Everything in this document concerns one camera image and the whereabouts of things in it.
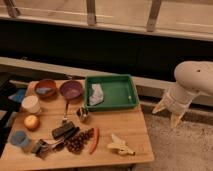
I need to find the wooden table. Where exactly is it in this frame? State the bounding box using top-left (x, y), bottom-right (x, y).
top-left (0, 78), bottom-right (155, 171)

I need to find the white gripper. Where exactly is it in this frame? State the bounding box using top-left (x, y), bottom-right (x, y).
top-left (152, 82), bottom-right (199, 128)

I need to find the red chili pepper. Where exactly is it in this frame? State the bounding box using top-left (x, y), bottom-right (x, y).
top-left (89, 127), bottom-right (99, 154)

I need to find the white crumpled cloth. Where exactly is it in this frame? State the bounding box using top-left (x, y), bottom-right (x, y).
top-left (89, 84), bottom-right (104, 106)

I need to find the orange fruit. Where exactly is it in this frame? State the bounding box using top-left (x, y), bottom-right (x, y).
top-left (24, 115), bottom-right (40, 131)

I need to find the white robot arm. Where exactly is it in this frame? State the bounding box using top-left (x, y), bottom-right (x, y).
top-left (152, 61), bottom-right (213, 128)

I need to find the purple bowl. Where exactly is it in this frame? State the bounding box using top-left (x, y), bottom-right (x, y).
top-left (60, 80), bottom-right (83, 100)

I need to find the green plastic tray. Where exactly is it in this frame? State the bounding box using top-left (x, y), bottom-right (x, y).
top-left (84, 75), bottom-right (139, 111)

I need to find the small metal cup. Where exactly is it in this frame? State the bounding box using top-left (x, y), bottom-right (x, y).
top-left (76, 107), bottom-right (89, 122)

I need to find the white cup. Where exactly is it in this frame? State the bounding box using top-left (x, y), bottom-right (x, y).
top-left (21, 95), bottom-right (41, 114)

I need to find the black rectangular block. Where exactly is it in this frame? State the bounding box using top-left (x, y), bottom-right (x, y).
top-left (52, 122), bottom-right (75, 140)

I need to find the bunch of dark grapes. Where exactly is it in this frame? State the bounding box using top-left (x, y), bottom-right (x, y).
top-left (66, 128), bottom-right (94, 153)

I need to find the metal spoon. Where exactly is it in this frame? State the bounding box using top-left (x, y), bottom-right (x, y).
top-left (62, 101), bottom-right (69, 124)

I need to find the blue sponge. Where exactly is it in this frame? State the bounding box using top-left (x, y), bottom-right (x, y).
top-left (36, 87), bottom-right (52, 95)

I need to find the orange bowl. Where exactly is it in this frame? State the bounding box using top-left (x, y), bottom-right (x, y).
top-left (34, 79), bottom-right (57, 98)

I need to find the peeled banana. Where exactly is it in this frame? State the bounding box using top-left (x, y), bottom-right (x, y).
top-left (107, 134), bottom-right (135, 155)

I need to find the blue cloth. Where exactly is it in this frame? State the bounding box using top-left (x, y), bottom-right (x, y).
top-left (9, 88), bottom-right (26, 103)

